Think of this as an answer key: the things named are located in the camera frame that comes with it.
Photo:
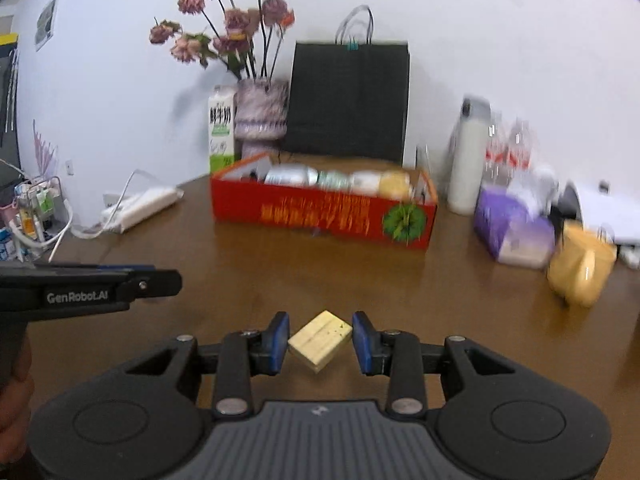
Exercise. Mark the white wall socket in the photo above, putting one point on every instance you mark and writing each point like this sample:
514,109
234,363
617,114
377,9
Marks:
70,167

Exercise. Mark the clear water bottle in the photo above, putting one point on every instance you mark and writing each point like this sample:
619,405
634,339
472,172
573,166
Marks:
520,152
496,155

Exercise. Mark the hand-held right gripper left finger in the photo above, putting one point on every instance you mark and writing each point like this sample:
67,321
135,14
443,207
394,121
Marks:
281,340

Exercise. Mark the black paper bag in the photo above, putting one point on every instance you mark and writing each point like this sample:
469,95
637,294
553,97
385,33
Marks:
350,100

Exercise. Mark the yellow snack packet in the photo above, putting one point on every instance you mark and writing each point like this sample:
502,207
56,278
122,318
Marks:
395,185

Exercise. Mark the green tissue packet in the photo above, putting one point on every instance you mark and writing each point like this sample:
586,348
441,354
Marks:
333,181

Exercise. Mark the purple tissue pack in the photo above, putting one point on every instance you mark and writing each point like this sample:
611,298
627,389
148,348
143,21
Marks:
505,225

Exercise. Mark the brown wooden desk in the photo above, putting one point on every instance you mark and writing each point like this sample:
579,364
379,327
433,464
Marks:
250,270

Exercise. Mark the white thermos bottle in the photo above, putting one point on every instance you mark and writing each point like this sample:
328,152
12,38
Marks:
467,160

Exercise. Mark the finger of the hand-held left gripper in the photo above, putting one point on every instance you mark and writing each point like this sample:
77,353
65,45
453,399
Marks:
155,284

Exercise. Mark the white power strip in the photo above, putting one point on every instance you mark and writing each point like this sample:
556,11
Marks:
145,205

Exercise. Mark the pale wooden block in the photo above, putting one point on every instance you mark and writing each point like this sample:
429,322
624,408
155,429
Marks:
320,342

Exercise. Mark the white tissue packet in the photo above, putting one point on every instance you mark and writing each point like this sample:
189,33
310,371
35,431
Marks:
290,176

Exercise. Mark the white papers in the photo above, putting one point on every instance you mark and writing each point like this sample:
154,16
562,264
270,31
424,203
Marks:
610,215

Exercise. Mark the dried pink flowers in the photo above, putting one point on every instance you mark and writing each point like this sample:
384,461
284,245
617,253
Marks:
235,20

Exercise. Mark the green white milk carton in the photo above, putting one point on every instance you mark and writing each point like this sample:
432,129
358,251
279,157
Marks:
221,130

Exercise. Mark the purple wall sticker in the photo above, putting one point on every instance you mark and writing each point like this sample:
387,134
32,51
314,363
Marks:
44,150

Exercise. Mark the wall picture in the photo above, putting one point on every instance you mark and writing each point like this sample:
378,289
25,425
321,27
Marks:
47,20

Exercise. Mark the white snack packet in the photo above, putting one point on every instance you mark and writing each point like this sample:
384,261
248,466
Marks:
366,183

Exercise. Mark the rack of small bottles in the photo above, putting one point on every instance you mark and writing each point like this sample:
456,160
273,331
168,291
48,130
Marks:
30,215

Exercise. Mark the red cardboard box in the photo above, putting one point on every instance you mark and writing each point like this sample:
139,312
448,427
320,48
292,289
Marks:
300,210

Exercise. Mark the person's left hand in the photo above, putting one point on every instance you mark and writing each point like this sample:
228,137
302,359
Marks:
17,410

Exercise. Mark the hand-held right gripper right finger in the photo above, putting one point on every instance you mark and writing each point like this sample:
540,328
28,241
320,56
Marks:
361,345

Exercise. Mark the dark wall board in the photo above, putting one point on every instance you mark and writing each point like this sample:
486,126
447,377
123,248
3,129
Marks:
7,100

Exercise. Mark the purple patterned vase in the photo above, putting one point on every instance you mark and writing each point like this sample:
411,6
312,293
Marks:
260,110

